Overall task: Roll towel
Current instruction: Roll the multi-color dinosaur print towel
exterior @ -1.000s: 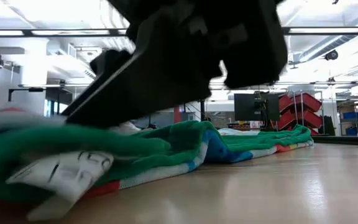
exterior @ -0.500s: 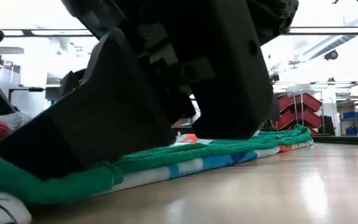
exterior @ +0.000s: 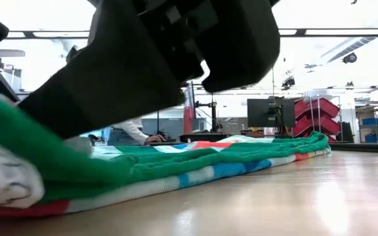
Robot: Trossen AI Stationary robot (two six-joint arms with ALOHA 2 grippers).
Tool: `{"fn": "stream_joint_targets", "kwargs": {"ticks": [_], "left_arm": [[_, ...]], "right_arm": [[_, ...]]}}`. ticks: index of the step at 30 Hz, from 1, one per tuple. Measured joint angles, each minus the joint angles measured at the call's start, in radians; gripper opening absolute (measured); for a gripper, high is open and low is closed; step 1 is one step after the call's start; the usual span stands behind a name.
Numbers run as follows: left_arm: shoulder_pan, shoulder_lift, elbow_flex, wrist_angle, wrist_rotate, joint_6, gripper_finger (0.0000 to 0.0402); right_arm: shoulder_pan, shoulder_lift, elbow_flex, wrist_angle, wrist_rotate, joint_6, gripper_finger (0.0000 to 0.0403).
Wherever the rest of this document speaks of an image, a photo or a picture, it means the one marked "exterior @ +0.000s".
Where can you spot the black rolling stand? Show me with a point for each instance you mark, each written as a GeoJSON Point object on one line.
{"type": "Point", "coordinates": [214, 114]}

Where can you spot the black ceiling spotlight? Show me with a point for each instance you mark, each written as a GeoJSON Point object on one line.
{"type": "Point", "coordinates": [349, 58]}
{"type": "Point", "coordinates": [288, 83]}

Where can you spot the green dinosaur print towel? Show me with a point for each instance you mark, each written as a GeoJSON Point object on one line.
{"type": "Point", "coordinates": [176, 160]}

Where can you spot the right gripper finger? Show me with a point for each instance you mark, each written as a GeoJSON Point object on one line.
{"type": "Point", "coordinates": [103, 88]}

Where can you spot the black metal table frame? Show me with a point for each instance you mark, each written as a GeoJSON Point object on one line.
{"type": "Point", "coordinates": [366, 148]}

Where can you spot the red storage bins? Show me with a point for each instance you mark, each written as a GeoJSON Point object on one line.
{"type": "Point", "coordinates": [323, 124]}

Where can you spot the person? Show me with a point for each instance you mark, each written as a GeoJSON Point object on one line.
{"type": "Point", "coordinates": [133, 129]}

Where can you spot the blue storage bins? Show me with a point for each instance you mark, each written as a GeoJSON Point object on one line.
{"type": "Point", "coordinates": [372, 121]}

